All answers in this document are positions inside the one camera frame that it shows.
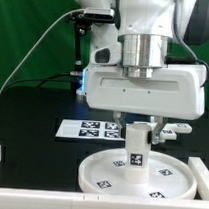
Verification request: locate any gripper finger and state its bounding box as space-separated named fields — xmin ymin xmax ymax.
xmin=113 ymin=112 xmax=126 ymax=134
xmin=151 ymin=116 xmax=168 ymax=145

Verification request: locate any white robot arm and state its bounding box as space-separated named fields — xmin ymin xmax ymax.
xmin=75 ymin=0 xmax=209 ymax=144

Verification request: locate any white cable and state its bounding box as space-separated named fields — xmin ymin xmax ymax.
xmin=0 ymin=4 xmax=85 ymax=102

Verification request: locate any black cable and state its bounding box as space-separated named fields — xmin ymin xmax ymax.
xmin=0 ymin=69 xmax=85 ymax=100

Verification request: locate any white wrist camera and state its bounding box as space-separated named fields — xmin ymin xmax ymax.
xmin=93 ymin=44 xmax=121 ymax=66

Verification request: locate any black camera stand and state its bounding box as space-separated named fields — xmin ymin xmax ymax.
xmin=65 ymin=7 xmax=115 ymax=92

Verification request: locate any white fence frame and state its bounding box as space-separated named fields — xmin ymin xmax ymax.
xmin=0 ymin=144 xmax=209 ymax=209

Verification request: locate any white cross-shaped table base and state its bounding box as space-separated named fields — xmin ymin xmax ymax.
xmin=131 ymin=118 xmax=194 ymax=146

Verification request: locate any white fiducial marker sheet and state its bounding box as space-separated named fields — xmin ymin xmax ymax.
xmin=56 ymin=119 xmax=121 ymax=141

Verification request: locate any white round table top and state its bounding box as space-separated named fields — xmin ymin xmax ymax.
xmin=78 ymin=148 xmax=197 ymax=200

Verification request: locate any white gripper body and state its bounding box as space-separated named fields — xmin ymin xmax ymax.
xmin=85 ymin=64 xmax=207 ymax=120

